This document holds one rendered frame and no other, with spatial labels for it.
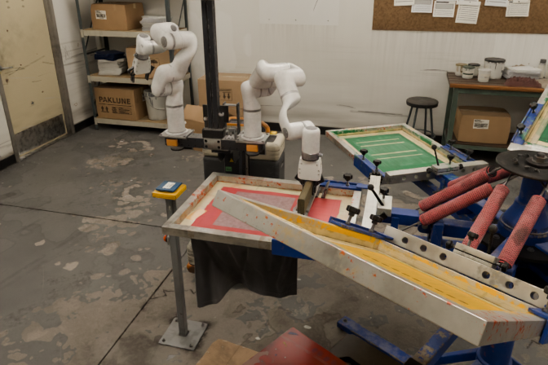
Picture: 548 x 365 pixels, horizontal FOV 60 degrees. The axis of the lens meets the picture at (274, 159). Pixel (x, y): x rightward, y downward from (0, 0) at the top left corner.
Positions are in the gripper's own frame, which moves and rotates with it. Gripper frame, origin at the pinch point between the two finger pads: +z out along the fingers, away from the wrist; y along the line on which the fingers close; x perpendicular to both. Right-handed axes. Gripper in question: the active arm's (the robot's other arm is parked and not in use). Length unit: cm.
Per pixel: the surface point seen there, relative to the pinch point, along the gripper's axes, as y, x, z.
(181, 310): 73, -9, 90
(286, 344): -12, 92, -2
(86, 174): 269, -194, 113
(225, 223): 34.1, 15.1, 13.9
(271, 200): 20.0, -10.9, 14.1
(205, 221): 43.6, 15.3, 14.0
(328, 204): -6.9, -13.6, 13.9
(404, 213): -41.2, 2.3, 4.9
